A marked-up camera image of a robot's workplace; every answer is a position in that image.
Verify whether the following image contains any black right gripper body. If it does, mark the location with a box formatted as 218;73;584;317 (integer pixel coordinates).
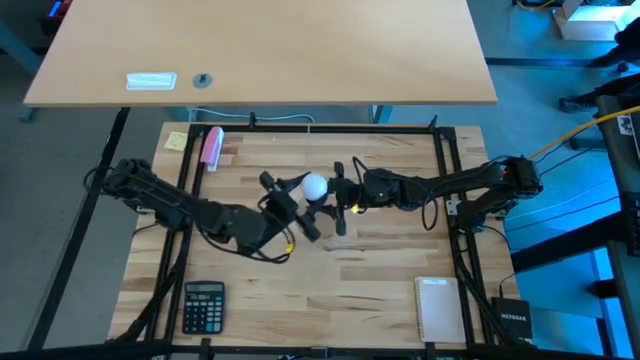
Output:
332;160;374;237

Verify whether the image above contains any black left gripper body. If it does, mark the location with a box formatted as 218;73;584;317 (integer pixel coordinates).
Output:
258;170;322;244

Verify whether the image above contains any white lightbulb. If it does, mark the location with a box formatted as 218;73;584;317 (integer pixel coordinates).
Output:
300;172;330;202

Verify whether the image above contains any pink white stapler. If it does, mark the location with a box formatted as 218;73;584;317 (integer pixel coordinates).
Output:
198;126;225;174

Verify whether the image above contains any yellow sticky note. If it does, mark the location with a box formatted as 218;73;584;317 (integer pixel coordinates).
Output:
163;131;189;153

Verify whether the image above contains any light wooden desk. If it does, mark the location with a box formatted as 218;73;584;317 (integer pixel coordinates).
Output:
23;0;499;109

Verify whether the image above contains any black calculator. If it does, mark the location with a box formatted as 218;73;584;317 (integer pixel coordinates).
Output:
181;280;226;335

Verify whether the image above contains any white spiral notebook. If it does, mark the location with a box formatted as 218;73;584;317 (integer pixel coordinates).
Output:
413;276;467;344

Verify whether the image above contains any black rig cross beam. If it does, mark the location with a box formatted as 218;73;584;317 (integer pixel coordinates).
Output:
509;212;626;274

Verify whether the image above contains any black rig stand leg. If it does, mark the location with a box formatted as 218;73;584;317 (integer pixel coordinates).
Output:
27;107;131;351

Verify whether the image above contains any person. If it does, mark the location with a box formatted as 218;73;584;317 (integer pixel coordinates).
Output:
558;19;640;114

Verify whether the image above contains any black rig base beam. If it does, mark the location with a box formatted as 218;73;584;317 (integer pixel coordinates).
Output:
0;342;640;360

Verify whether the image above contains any white box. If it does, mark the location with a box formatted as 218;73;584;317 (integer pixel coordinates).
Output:
551;0;640;42

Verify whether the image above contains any dark device with lights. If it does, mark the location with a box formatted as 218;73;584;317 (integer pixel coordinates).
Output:
39;0;74;36

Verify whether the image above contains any grey desk leg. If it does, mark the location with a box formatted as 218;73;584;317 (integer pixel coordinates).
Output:
0;22;44;126

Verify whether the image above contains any white lamp cord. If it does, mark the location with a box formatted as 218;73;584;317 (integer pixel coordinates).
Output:
188;106;317;137

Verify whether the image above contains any black aluminium table frame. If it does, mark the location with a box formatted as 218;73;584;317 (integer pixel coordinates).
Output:
107;113;539;351

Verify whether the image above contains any black Netgear network switch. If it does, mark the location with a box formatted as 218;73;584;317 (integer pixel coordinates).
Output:
490;296;534;341

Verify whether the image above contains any black floor cable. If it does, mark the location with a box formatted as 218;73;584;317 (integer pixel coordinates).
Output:
504;194;621;221
539;144;599;177

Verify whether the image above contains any yellow cable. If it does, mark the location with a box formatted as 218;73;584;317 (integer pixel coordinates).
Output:
527;104;640;161

